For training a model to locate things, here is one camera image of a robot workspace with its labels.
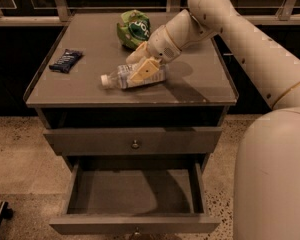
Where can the black object at floor corner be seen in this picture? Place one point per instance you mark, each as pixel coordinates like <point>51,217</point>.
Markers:
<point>5,211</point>

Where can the green chip bag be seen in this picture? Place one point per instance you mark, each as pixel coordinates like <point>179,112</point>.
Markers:
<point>134,29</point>

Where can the dark blue snack packet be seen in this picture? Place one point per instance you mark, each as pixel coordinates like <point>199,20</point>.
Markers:
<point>66,61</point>

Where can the metal window frame rail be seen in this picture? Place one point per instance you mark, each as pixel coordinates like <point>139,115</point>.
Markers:
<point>90,4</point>

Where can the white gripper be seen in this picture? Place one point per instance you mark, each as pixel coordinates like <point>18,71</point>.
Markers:
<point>160,45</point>

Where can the open grey middle drawer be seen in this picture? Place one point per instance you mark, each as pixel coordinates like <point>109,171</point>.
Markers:
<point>139,197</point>

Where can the clear blue-label plastic bottle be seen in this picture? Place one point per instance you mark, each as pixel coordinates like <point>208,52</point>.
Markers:
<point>120,78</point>

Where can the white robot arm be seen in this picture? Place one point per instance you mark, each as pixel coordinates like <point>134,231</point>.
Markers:
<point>267,169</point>

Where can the grey drawer cabinet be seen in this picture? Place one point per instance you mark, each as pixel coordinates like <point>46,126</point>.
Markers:
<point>197,92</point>

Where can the closed grey top drawer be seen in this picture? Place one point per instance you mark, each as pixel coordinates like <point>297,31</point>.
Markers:
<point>133,141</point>

